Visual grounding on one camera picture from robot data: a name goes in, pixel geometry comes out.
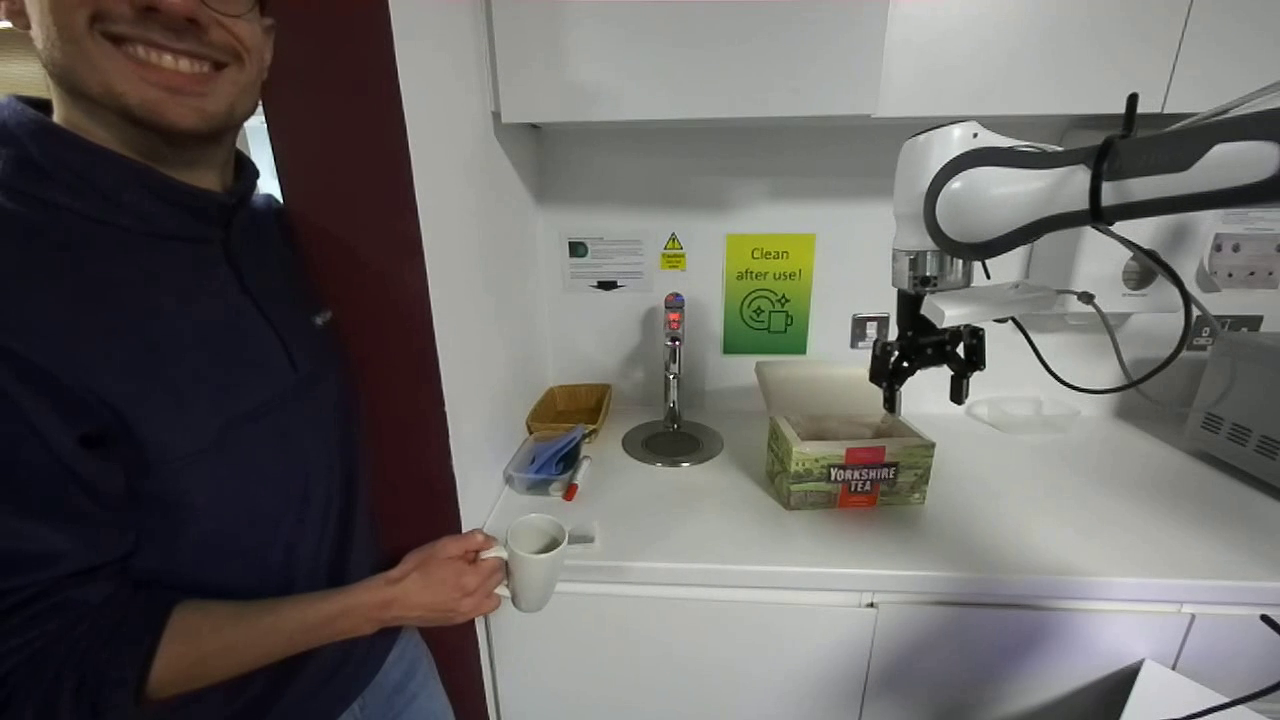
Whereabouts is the person in navy sweater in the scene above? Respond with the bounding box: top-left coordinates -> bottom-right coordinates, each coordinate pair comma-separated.
0,0 -> 455,720

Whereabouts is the black base cable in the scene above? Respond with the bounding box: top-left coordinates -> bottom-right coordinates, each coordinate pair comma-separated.
1178,608 -> 1280,720

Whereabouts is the white notice label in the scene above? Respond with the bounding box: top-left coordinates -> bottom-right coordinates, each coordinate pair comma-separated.
559,232 -> 651,295

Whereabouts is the yellow warning sticker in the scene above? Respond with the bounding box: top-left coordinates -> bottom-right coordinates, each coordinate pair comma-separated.
656,227 -> 698,277

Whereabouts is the white lower cabinet door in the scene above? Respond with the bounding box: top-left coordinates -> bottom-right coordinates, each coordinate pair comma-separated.
856,598 -> 1197,720
1174,608 -> 1280,712
485,585 -> 880,720

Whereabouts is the blue cloth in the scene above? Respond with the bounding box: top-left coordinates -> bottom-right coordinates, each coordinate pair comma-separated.
500,422 -> 594,500

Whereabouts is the white upper cabinet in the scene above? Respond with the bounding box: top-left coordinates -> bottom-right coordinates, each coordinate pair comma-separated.
485,0 -> 1280,127

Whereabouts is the red pen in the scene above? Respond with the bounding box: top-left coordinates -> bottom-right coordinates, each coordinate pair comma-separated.
557,454 -> 598,506

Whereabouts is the chrome tap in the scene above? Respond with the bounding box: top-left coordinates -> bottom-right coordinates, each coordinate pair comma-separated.
656,287 -> 693,433

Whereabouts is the metal wall socket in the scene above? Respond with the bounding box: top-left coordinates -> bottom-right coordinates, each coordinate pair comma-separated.
848,306 -> 897,356

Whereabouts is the grey appliance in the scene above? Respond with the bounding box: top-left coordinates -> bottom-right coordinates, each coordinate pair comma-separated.
1112,326 -> 1280,505

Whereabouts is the white double wall socket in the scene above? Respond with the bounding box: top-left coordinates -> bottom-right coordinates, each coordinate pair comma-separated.
1194,227 -> 1280,295

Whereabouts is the green clean after use poster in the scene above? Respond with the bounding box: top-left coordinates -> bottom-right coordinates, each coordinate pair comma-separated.
722,227 -> 821,360

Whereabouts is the green tea bag box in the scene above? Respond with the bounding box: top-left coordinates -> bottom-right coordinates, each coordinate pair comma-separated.
751,356 -> 942,517

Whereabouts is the person's right hand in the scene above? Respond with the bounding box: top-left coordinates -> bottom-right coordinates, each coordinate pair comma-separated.
382,526 -> 516,637

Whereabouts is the white mug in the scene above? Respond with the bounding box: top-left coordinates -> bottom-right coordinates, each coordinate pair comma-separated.
481,513 -> 578,617

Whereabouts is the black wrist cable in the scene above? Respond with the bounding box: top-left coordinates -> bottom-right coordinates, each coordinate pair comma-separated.
918,88 -> 1280,398

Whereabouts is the person's right forearm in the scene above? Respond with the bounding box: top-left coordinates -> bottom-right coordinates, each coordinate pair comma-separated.
140,563 -> 414,703

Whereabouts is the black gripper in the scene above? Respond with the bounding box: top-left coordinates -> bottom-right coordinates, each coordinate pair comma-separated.
867,287 -> 991,417

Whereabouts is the clear plastic lid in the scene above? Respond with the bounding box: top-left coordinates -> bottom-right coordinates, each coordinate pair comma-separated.
966,393 -> 1085,437

